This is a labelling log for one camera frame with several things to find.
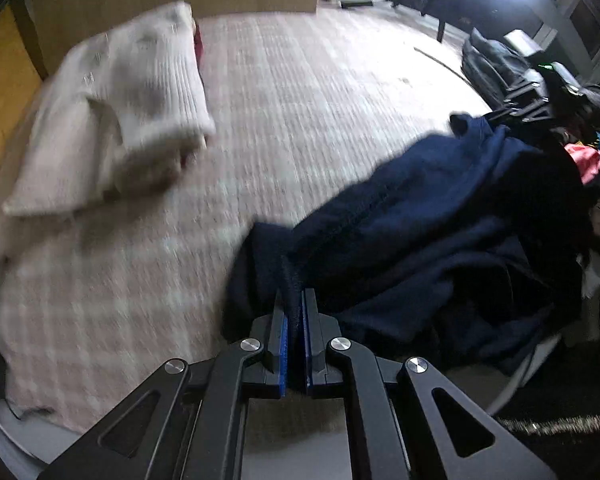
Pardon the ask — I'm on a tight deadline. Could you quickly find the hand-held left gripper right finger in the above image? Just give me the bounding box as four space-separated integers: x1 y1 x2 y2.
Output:
302 287 561 480

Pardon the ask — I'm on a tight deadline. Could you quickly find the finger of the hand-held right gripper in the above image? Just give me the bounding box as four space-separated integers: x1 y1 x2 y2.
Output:
500 77 548 108
484 102 556 128

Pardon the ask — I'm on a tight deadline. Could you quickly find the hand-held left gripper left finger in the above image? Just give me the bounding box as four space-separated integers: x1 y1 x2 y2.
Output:
36 287 288 480

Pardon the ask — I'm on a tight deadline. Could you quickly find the navy blue garment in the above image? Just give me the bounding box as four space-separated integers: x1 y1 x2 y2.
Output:
222 112 596 376

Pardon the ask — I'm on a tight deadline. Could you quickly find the dark grey garment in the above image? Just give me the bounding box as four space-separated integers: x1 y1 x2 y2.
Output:
460 27 536 106

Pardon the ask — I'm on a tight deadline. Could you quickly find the pink garment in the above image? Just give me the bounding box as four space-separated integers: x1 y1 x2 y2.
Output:
565 142 600 186

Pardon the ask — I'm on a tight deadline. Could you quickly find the black tripod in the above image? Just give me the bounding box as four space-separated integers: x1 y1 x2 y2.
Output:
390 0 451 43

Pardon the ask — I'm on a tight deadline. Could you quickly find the white cloth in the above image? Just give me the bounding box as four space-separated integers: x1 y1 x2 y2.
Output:
577 255 600 298

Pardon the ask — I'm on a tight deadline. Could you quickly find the pink checked blanket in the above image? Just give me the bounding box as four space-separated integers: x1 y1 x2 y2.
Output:
0 10 496 433

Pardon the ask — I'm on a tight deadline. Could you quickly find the folded cream knit garment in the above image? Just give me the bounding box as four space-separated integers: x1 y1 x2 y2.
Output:
2 0 218 218

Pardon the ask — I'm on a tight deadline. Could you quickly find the dark red cloth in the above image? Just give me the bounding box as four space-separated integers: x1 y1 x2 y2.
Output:
177 19 206 173

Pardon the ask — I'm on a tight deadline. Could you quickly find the wooden headboard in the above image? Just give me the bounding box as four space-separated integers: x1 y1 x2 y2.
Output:
0 7 46 211

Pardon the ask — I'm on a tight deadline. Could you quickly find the ring light on tripod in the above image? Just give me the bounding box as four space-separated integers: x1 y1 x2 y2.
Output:
530 0 600 86

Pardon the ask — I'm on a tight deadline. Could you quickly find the black cable with plug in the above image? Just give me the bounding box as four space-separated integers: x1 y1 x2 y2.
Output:
2 395 56 420

